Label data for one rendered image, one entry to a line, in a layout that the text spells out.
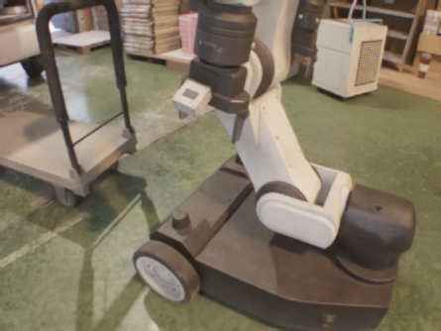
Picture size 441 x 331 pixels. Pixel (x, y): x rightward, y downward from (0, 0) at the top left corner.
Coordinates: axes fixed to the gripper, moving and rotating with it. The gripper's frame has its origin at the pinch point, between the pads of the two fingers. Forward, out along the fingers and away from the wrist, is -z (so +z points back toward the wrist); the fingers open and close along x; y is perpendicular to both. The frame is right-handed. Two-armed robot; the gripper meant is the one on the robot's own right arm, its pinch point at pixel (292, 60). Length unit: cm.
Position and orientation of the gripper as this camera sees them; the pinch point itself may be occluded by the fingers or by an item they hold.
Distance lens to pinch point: 93.5
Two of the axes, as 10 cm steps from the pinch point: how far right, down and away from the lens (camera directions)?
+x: -8.5, -4.3, 3.1
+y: -5.0, 4.8, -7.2
